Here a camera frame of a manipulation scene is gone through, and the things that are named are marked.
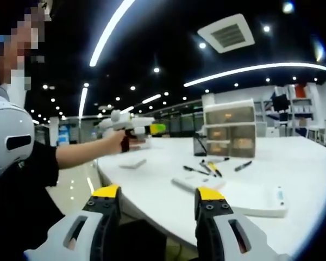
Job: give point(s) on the person's left hand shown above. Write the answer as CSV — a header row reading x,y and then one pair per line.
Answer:
x,y
115,141

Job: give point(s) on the plastic drawer cabinet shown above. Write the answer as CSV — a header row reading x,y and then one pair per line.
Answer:
x,y
228,117

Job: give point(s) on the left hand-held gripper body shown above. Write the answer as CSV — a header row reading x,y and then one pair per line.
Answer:
x,y
122,121

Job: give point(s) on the blue standing banner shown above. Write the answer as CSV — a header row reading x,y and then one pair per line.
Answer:
x,y
68,136

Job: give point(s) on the black mesh pen holder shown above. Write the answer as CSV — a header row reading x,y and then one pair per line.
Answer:
x,y
198,148

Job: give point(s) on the thin black pen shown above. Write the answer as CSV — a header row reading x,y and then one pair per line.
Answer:
x,y
193,169

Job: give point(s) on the white desk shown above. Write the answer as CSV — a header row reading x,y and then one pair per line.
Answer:
x,y
157,185

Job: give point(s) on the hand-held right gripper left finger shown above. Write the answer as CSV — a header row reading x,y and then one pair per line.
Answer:
x,y
78,233

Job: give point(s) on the yellow black pen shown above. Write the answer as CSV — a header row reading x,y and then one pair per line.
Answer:
x,y
213,167

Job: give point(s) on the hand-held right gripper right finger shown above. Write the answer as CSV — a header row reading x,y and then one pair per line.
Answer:
x,y
255,242

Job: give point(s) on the long ceiling light strip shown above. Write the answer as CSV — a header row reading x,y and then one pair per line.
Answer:
x,y
107,28
260,66

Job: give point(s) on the red box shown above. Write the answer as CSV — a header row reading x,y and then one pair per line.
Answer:
x,y
301,89

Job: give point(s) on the white shelf unit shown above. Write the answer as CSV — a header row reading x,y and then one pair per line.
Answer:
x,y
301,108

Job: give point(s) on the black monitor on shelf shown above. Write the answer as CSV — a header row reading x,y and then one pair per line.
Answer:
x,y
280,102

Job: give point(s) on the group of ceiling spotlights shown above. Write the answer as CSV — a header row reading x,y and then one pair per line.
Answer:
x,y
156,69

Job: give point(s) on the white sticky note stack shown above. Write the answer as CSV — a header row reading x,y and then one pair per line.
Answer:
x,y
133,163

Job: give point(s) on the thick white note pad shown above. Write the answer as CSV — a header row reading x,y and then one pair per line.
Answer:
x,y
250,201

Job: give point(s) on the person's black clothing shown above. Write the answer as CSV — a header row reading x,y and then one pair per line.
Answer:
x,y
21,204

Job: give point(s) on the ceiling air vent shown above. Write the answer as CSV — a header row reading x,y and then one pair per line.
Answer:
x,y
228,34

